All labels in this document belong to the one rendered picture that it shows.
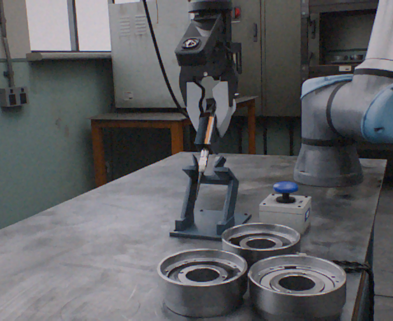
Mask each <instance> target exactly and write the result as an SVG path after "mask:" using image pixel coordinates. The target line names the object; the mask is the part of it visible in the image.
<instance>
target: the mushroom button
mask: <svg viewBox="0 0 393 321"><path fill-rule="evenodd" d="M273 190H274V191H275V192H279V193H282V199H289V193H293V192H297V191H298V186H297V184H296V183H293V182H278V183H276V184H274V186H273Z"/></svg>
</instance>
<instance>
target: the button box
mask: <svg viewBox="0 0 393 321"><path fill-rule="evenodd" d="M259 222H262V223H273V224H281V225H286V226H288V227H291V228H293V229H295V230H296V231H297V232H298V233H299V234H300V235H301V236H303V235H304V233H305V232H306V230H307V228H308V226H309V225H310V223H311V197H308V196H290V195H289V199H282V195H281V194H270V195H268V196H267V198H265V200H263V202H261V203H260V205H259Z"/></svg>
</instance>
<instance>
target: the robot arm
mask: <svg viewBox="0 0 393 321"><path fill-rule="evenodd" d="M187 1H188V2H190V3H188V4H187V7H188V13H198V15H195V16H194V18H193V19H192V22H191V23H190V25H189V26H188V28H187V30H186V31H185V34H184V35H183V37H182V38H181V40H180V42H179V44H178V45H177V47H176V49H175V55H176V59H177V62H178V66H181V70H180V75H179V87H180V92H181V94H182V97H183V102H184V104H185V106H186V108H187V111H188V114H189V117H190V119H191V122H192V124H193V126H194V128H195V130H196V131H197V129H198V125H199V120H200V117H203V114H204V112H205V110H206V99H205V98H204V97H205V88H204V87H203V84H202V79H203V78H206V77H207V76H212V78H213V79H214V80H215V81H217V80H220V82H219V83H218V84H217V85H216V86H214V87H213V89H212V92H213V98H214V100H215V101H216V104H217V108H216V110H215V114H216V117H217V124H216V130H217V133H218V137H219V138H222V137H223V135H224V134H225V132H226V130H227V128H228V126H229V122H230V119H231V115H232V114H233V113H234V111H235V109H236V102H235V100H234V96H235V94H236V91H237V88H238V75H239V74H242V55H241V43H236V42H232V33H231V11H232V1H230V0H187ZM238 52H239V67H238ZM233 53H236V63H234V62H235V61H234V60H233ZM235 69H236V70H235ZM301 100H302V146H301V150H300V153H299V156H298V158H297V162H296V165H295V168H294V180H295V181H296V182H298V183H301V184H303V185H309V186H314V187H347V186H352V185H357V184H359V183H361V182H362V181H363V170H362V166H361V163H360V160H359V156H358V154H357V150H356V147H355V139H361V140H365V141H369V142H372V143H388V144H391V143H393V0H380V2H379V5H378V9H377V13H376V18H375V22H374V26H373V30H372V33H371V39H370V42H369V46H368V51H367V54H366V59H365V61H364V62H363V63H362V64H360V65H359V66H357V67H356V68H355V70H354V74H353V75H336V76H326V77H320V78H313V79H309V80H306V81H305V82H304V83H303V87H302V96H301Z"/></svg>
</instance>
